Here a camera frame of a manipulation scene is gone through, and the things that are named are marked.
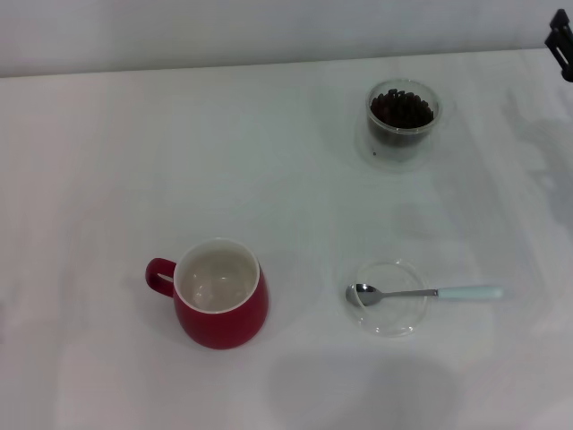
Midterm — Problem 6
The blue-handled metal spoon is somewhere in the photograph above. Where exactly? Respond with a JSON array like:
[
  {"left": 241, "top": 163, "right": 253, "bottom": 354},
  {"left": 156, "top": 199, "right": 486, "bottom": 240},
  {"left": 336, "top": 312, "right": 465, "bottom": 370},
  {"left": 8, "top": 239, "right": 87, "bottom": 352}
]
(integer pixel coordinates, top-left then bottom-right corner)
[{"left": 344, "top": 282, "right": 505, "bottom": 309}]

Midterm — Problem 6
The glass cup of coffee beans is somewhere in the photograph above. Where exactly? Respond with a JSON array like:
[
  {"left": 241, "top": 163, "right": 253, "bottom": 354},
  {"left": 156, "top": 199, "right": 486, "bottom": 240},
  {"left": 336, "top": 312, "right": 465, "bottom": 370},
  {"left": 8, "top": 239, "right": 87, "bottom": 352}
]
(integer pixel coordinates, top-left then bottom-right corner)
[{"left": 369, "top": 88, "right": 435, "bottom": 147}]

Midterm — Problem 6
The round clear glass dish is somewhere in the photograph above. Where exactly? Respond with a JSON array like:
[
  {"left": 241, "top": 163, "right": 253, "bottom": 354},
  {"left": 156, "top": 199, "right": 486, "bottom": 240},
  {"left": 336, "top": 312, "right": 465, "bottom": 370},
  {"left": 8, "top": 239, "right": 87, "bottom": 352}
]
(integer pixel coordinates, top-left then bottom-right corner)
[{"left": 344, "top": 258, "right": 431, "bottom": 338}]

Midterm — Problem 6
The red ceramic mug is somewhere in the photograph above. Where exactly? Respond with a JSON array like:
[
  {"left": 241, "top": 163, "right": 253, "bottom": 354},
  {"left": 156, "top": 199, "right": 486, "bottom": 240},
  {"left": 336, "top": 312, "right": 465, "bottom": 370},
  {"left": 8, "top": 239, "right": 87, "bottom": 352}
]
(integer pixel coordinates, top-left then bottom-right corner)
[{"left": 143, "top": 236, "right": 271, "bottom": 350}]

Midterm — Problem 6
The double-wall glass cup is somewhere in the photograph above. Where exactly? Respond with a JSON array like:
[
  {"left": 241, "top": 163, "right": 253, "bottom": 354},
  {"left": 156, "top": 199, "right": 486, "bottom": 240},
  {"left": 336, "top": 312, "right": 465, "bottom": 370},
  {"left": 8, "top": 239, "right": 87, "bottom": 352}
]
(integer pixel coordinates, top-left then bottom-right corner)
[{"left": 355, "top": 78, "right": 458, "bottom": 169}]

